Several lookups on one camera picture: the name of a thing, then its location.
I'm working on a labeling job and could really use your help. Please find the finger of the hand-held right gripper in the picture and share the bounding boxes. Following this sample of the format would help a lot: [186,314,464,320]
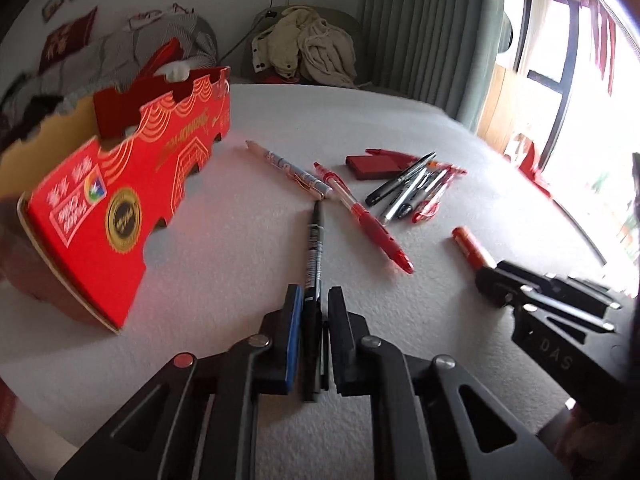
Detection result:
[500,260,623,312]
[475,266,617,334]

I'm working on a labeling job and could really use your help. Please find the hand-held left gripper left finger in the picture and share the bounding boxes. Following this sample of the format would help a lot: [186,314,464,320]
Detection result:
[55,284,304,480]

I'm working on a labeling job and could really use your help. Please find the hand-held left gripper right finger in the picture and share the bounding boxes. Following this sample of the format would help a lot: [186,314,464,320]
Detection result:
[327,286,573,480]

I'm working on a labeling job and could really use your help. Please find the red marker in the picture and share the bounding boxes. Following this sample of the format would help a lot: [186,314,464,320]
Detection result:
[451,226,497,271]

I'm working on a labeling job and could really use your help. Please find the black marker pen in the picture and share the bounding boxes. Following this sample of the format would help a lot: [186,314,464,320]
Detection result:
[301,200,327,404]

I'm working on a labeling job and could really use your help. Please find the red gel pen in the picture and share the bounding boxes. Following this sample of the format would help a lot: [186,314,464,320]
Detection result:
[313,161,415,275]

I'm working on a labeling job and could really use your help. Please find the white cartoon print pen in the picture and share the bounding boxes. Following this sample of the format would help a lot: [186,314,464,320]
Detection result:
[246,141,333,199]

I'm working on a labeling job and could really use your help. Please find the red cardboard box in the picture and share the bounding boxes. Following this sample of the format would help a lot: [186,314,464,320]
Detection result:
[0,66,232,335]

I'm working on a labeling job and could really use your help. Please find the red pen with clear barrel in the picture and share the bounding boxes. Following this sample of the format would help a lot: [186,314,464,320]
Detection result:
[411,164,469,224]

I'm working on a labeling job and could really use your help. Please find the solid black pen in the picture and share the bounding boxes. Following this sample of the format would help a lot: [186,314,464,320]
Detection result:
[364,152,437,206]

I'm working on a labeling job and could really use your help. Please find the small flat red box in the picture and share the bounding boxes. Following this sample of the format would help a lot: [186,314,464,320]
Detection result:
[345,148,422,181]

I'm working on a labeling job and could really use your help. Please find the red window decoration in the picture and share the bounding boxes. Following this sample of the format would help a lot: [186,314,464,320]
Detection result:
[581,0,619,97]

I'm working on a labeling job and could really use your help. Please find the grey-green curtain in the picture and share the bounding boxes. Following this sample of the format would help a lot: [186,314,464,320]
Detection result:
[357,0,507,134]

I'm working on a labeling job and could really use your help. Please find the green armchair with clothes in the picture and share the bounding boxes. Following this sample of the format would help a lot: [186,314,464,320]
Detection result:
[239,6,375,89]

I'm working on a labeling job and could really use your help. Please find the beige jacket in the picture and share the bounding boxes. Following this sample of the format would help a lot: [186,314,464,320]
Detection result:
[251,6,357,87]

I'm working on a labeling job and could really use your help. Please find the plain red cushion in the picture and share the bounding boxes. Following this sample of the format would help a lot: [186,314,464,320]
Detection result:
[134,37,184,82]

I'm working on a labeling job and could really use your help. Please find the sofa with grey striped throw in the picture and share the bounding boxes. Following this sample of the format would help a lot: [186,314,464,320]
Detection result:
[0,11,219,128]

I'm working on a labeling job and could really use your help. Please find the white garment with red trim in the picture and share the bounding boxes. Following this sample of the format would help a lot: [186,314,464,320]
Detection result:
[127,2,195,32]

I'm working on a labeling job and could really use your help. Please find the black clothing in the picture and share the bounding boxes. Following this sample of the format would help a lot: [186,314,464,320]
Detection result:
[0,74,67,128]

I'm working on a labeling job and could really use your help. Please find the dark red printed cushion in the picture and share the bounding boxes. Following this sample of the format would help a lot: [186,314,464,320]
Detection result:
[39,7,99,74]

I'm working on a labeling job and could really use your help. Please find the black cable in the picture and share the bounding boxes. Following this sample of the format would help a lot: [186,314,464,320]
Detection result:
[219,9,277,62]

